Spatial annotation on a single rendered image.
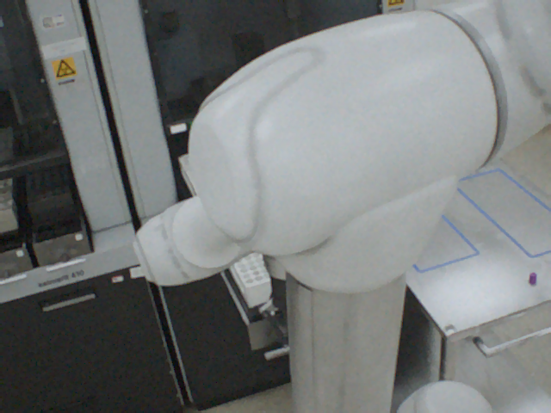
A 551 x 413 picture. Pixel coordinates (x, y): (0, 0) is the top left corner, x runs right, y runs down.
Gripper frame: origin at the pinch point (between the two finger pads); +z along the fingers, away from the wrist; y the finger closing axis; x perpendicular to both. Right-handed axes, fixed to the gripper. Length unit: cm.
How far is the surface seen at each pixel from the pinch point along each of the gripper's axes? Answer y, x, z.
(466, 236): -44.2, -15.2, -2.0
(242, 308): 6.0, -16.9, -0.4
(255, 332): 5.4, -11.5, 1.8
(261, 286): 2.0, -15.1, -6.0
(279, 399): -9, -62, 80
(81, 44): 23, -71, -44
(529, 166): -171, -147, 80
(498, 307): -37.1, 7.6, -2.0
